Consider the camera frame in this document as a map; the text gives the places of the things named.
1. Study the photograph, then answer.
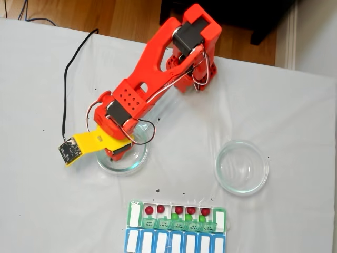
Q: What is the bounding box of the weekly pill organizer box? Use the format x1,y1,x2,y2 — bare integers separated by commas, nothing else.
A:
124,201,230,253

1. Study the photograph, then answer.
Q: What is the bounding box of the glass bowl with green candies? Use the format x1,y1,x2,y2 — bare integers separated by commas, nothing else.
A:
96,120,150,175

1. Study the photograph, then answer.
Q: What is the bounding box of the glass bowl with red candies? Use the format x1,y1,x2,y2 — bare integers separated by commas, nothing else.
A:
214,139,270,197

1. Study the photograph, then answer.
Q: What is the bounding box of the white table cover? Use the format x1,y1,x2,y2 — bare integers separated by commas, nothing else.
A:
0,17,337,253

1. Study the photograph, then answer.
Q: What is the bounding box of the dark wooden furniture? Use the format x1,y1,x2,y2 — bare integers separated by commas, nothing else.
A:
159,0,301,46

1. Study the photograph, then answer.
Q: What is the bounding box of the white door trim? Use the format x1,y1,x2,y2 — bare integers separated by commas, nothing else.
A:
285,4,300,71

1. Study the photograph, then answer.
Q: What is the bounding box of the black camera circuit board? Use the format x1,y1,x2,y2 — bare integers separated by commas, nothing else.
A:
57,138,83,164

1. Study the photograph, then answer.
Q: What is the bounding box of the white red servo wire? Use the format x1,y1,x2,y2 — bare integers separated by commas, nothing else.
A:
86,43,211,145

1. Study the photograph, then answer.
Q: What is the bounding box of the thick black camera cable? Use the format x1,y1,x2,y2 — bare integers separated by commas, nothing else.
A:
61,28,100,142

